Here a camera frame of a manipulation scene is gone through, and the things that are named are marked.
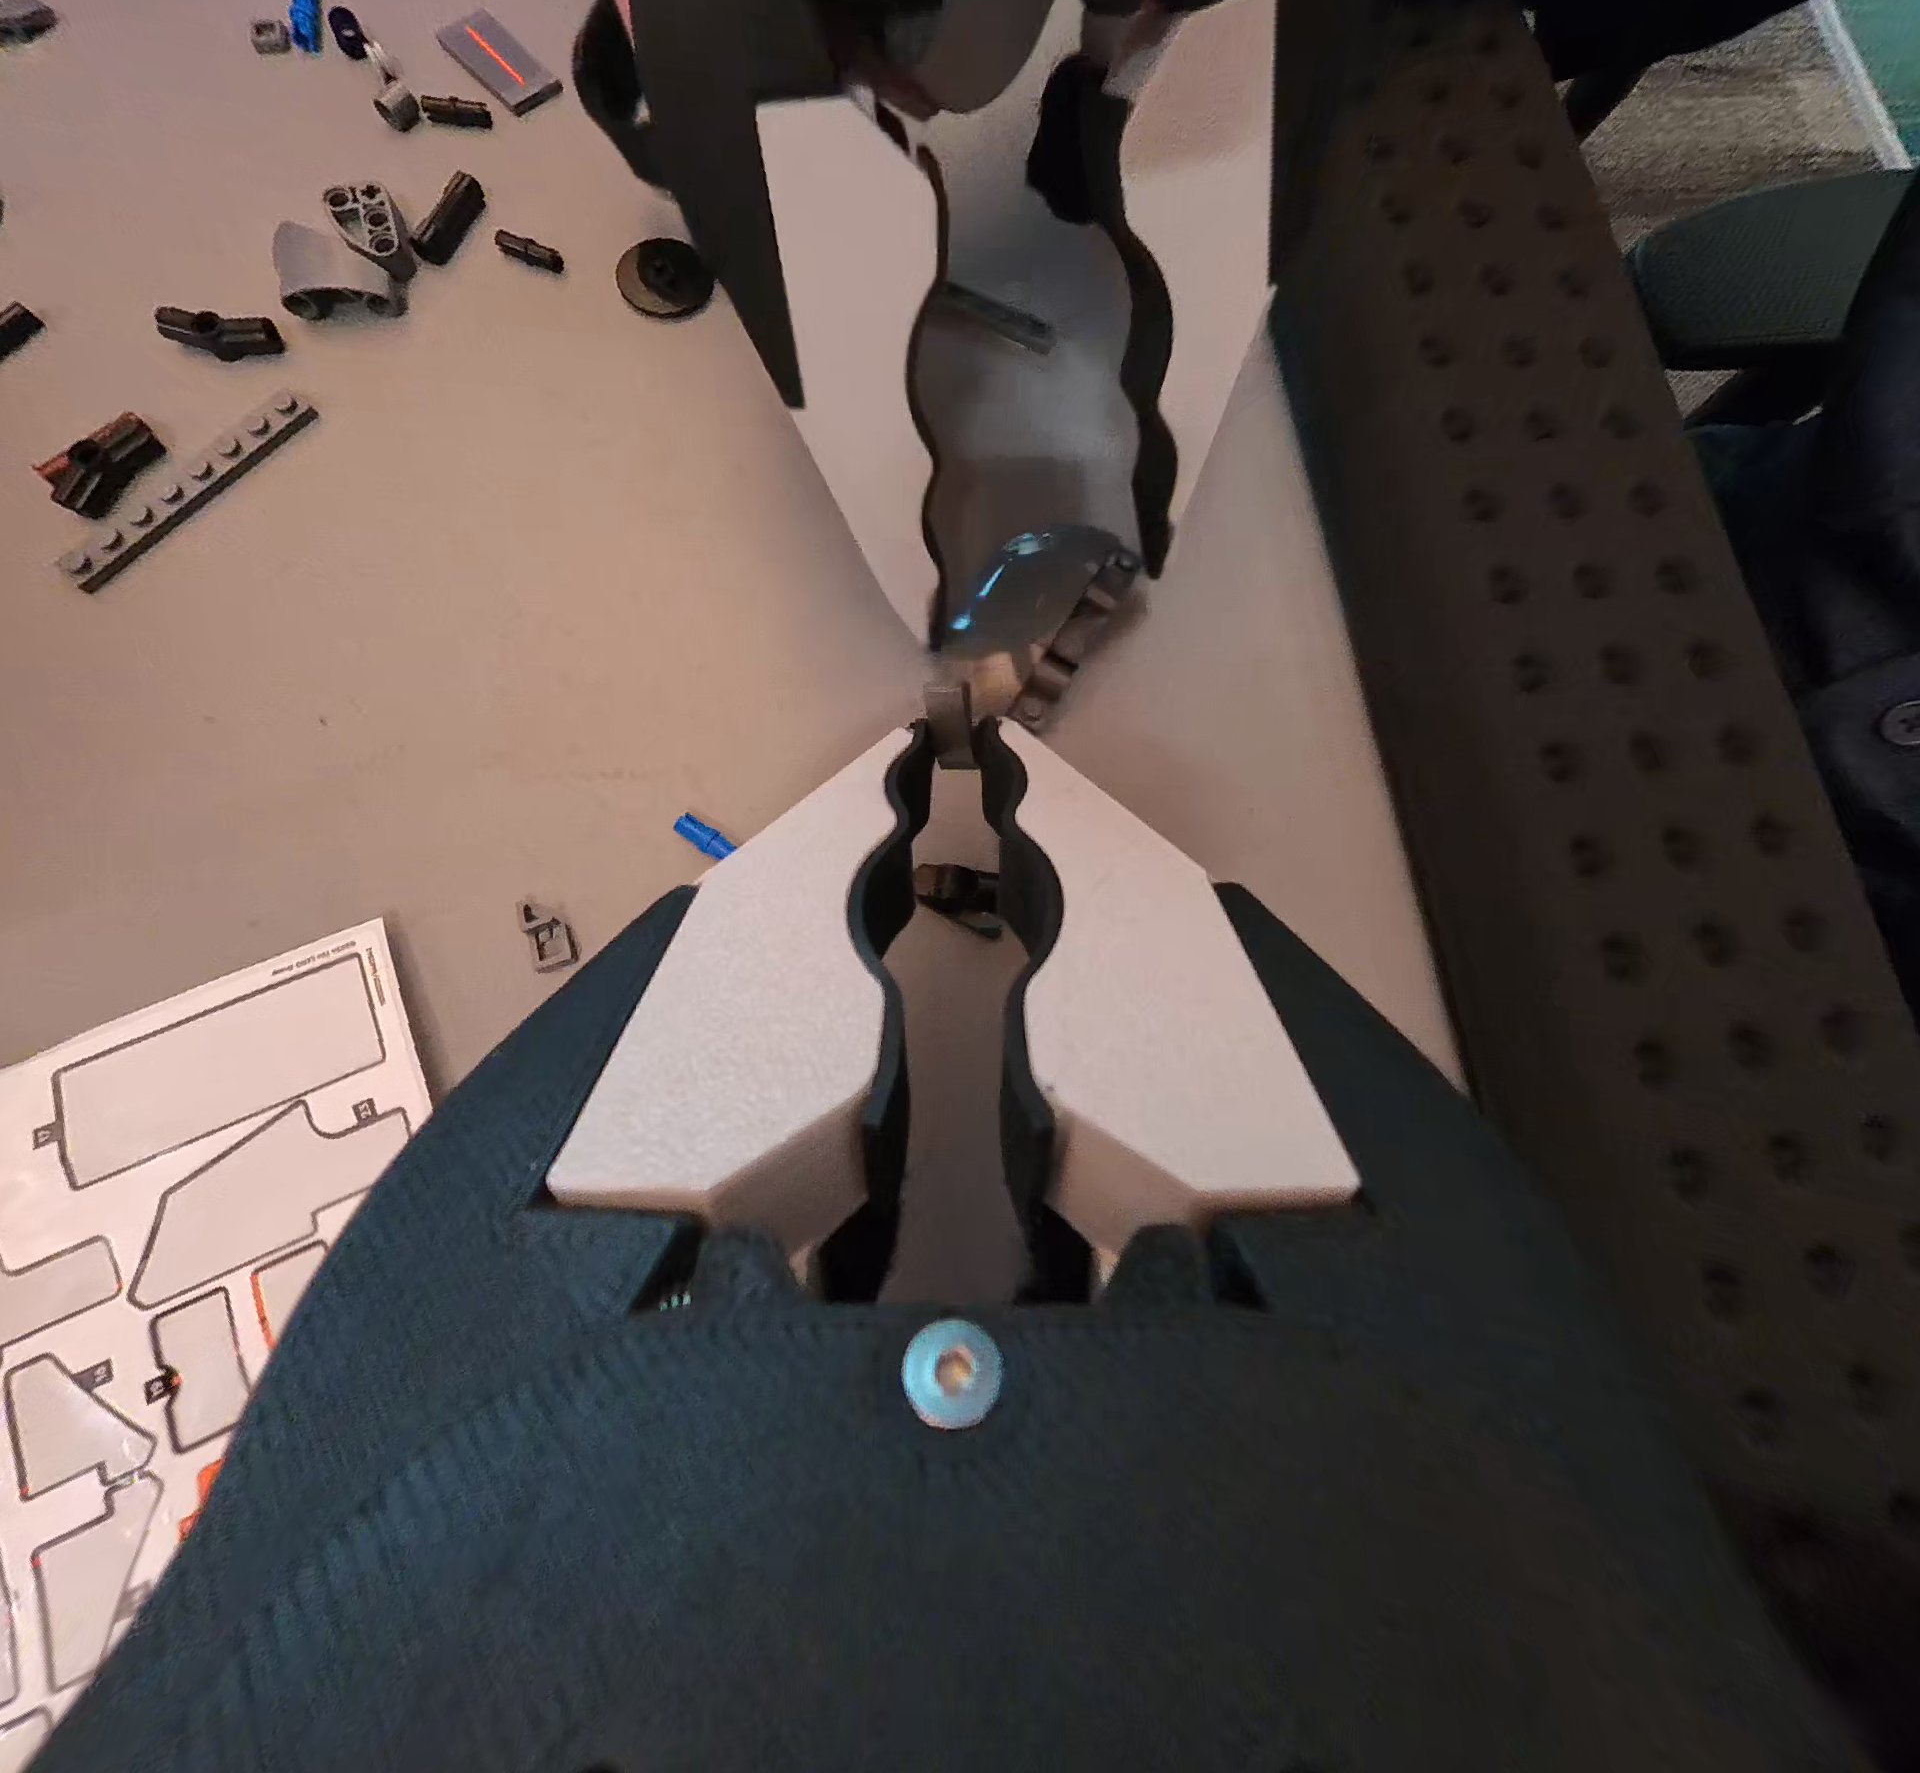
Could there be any lego sticker sheet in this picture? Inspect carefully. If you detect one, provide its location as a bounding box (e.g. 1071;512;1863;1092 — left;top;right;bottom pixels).
0;918;438;1773

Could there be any grey domed lego assembly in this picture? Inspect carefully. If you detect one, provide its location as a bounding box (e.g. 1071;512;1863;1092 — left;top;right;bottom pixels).
929;523;1146;727

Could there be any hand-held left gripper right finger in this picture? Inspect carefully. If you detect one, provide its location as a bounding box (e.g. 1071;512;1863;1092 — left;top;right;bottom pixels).
979;719;1365;1296

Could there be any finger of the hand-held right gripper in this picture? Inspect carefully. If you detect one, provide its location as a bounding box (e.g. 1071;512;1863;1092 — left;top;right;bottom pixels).
755;91;959;673
1023;0;1282;584

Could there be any black connector with brown pin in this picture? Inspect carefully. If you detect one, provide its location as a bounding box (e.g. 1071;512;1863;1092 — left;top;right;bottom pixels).
34;413;169;519

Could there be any black angled technic connector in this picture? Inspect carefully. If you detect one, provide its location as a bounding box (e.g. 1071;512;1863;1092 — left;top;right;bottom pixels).
154;307;288;362

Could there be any long grey lego plate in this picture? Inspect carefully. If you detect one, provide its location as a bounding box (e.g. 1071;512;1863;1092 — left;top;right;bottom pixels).
58;390;320;595

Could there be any black round lego dish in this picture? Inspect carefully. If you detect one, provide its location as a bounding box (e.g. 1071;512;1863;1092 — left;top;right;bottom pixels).
620;235;718;316

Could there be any grey beam assembly with gear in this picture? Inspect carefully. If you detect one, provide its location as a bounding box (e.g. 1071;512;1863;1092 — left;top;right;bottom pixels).
934;281;1056;353

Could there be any grey curved lego panel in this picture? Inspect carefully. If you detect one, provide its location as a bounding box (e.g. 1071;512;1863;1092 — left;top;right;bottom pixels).
275;221;411;322

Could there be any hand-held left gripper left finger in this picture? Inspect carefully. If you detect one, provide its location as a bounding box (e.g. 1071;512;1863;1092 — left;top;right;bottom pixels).
547;724;939;1301

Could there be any dark green office chair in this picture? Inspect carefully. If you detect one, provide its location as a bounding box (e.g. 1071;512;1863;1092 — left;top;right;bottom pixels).
1628;168;1920;371

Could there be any grey tile with orange stripe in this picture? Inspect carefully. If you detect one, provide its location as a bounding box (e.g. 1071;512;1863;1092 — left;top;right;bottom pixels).
438;6;564;116

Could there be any dark grey curved technic beam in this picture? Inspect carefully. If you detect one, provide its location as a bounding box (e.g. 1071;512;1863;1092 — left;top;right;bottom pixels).
323;184;414;282

